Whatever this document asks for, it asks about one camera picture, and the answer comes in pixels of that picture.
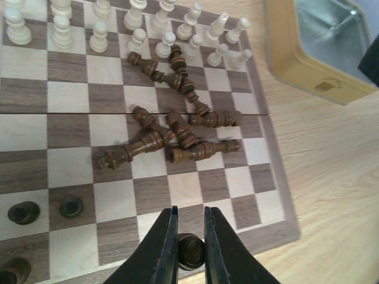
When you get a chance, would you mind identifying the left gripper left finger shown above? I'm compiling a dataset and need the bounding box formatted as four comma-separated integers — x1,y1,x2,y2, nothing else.
104,206,178,284

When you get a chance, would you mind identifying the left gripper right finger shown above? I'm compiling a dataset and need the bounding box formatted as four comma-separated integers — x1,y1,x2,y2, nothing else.
204,206,279,284

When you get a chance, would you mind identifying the dark pawn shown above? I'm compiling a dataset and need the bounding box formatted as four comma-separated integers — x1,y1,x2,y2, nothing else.
169,44,188,77
8,201,40,225
178,233,205,271
179,78,210,116
59,197,83,219
127,51,158,77
151,70,182,91

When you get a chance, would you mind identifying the dark king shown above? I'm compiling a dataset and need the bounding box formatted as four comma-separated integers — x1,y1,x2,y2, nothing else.
98,131,164,170

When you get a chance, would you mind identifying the dark queen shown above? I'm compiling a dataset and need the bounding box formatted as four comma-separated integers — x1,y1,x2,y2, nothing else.
165,140,240,163

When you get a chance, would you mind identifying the dark rook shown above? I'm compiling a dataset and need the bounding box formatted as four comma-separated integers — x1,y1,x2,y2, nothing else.
188,111,243,128

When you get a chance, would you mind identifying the dark bishop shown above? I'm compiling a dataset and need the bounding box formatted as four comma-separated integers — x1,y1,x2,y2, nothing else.
133,105,175,145
166,110,200,149

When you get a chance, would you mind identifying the wooden chess board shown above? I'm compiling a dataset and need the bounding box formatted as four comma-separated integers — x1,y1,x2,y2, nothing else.
1,1,300,283

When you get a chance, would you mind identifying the dark piece corner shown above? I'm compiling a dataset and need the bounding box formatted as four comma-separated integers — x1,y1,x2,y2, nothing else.
1,257,31,284

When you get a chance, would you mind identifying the white pawn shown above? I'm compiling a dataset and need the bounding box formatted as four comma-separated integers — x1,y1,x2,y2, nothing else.
183,34,203,60
89,21,108,53
229,49,252,70
127,28,147,54
207,43,229,67
52,14,73,50
4,7,32,46
155,32,176,59

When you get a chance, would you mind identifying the white bishop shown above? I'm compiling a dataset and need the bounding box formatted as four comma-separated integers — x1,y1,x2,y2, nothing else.
176,2,203,40
92,0,111,24

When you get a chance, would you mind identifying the gold tin box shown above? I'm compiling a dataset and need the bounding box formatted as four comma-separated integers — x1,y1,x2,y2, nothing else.
264,1,378,105

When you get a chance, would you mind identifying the white king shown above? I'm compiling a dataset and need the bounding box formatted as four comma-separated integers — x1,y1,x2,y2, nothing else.
150,0,176,33

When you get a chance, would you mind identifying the white queen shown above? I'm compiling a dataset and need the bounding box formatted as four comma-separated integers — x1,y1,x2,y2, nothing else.
123,0,147,31

